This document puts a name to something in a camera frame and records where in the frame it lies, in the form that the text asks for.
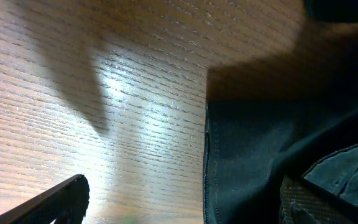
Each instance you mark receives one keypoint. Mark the black cloth shorts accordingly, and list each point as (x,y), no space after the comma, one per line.
(250,146)

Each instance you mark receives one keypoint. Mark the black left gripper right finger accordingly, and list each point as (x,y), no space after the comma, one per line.
(304,202)

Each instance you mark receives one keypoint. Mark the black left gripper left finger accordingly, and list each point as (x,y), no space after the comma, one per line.
(64,203)

